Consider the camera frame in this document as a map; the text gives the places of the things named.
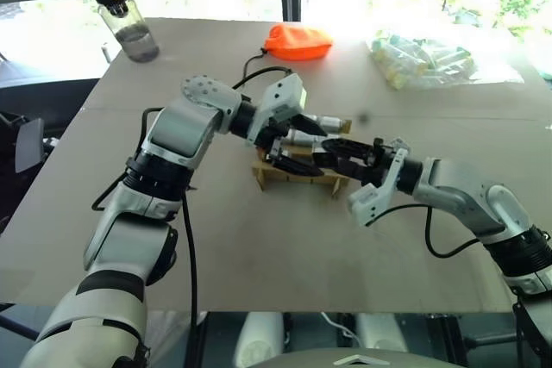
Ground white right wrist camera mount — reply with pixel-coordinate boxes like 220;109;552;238
347;147;409;228

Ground clear bottle with black cap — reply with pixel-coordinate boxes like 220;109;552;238
85;0;160;64

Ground orange pouch with black cord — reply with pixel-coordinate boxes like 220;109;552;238
242;22;335;81

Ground dark grey panel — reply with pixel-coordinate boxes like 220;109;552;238
15;117;47;174

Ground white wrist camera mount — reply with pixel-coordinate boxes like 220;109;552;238
347;147;409;228
245;74;308;147

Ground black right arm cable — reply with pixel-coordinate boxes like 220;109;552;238
366;203;482;259

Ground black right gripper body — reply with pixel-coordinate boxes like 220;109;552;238
352;137;397;186

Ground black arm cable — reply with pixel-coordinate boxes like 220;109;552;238
91;66;295;331
366;203;482;259

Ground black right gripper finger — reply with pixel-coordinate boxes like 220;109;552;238
310;155;368;180
321;138;376;158

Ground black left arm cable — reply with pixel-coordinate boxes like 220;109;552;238
91;66;295;331

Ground thin white cable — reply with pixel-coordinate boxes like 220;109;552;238
321;311;355;340

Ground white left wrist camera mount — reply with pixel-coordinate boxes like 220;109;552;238
245;74;308;147

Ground clear plastic bag of tubes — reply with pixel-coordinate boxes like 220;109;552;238
366;29;525;91

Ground white rounded shape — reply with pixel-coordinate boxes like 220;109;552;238
235;311;285;368
353;312;409;352

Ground grey rounded robot body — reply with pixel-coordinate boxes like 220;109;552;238
254;344;467;368

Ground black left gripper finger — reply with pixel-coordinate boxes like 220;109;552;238
270;154;325;178
292;114;329;137

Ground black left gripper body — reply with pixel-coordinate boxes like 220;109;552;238
257;114;304;163

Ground silver test tube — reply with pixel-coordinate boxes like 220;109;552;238
317;115;351;134

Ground wooden test tube rack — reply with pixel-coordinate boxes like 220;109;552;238
251;117;353;201

